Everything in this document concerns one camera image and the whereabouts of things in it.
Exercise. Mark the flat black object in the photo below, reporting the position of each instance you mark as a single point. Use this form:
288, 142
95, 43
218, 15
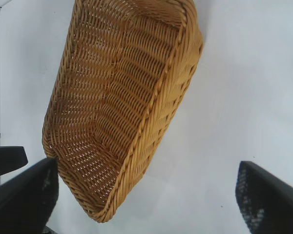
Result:
7, 162

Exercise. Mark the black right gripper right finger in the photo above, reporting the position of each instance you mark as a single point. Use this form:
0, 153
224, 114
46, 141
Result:
276, 204

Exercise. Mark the woven wicker basket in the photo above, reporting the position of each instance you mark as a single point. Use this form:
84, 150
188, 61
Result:
117, 102

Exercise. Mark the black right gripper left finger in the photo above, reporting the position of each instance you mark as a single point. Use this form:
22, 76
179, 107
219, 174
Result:
22, 202

